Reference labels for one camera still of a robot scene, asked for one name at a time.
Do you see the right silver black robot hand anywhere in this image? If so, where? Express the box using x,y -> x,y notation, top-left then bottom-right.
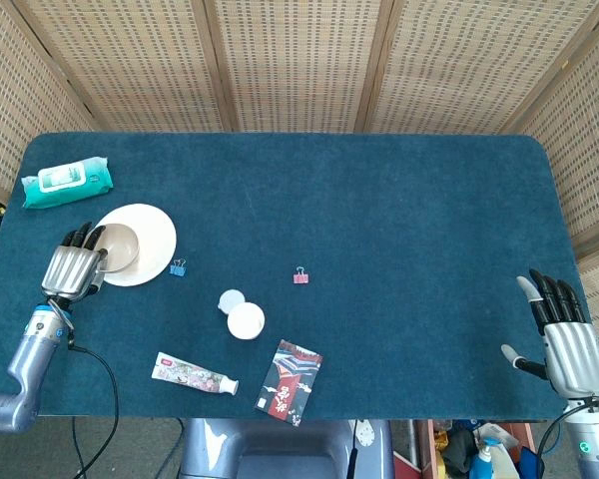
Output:
500,268 -> 599,399

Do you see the blue white spray bottle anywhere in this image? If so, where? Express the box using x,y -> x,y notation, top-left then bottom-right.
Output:
468,437 -> 498,479

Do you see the grey-blue robot torso base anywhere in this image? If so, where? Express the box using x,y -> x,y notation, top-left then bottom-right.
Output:
179,417 -> 395,479

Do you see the beige bowl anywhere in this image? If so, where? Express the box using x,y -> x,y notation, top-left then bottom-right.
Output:
93,223 -> 141,273

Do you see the white round plate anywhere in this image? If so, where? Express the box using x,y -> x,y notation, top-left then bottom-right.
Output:
95,203 -> 178,288

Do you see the black red printed packet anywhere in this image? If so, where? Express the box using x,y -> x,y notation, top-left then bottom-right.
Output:
254,339 -> 324,428

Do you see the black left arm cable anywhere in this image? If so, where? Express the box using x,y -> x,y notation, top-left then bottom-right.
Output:
68,343 -> 121,479

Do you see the green wet wipes pack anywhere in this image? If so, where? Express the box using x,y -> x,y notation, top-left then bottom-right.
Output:
20,156 -> 115,210

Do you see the dark blue felt table mat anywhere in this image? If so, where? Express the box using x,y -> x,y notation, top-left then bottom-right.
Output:
0,132 -> 599,421

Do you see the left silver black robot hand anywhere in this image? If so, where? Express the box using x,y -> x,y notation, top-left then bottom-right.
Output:
40,221 -> 109,301

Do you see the white paper cup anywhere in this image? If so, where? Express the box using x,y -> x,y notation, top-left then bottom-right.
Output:
226,301 -> 267,341

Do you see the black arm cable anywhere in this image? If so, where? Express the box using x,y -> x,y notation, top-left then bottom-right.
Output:
537,397 -> 599,458
68,343 -> 121,479

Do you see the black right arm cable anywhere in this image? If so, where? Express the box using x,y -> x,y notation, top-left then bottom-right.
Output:
537,397 -> 599,458

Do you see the floral toothpaste tube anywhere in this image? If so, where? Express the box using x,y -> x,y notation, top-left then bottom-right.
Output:
151,351 -> 240,396

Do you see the blue fabric pouch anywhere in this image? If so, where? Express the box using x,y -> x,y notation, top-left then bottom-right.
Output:
519,448 -> 547,479

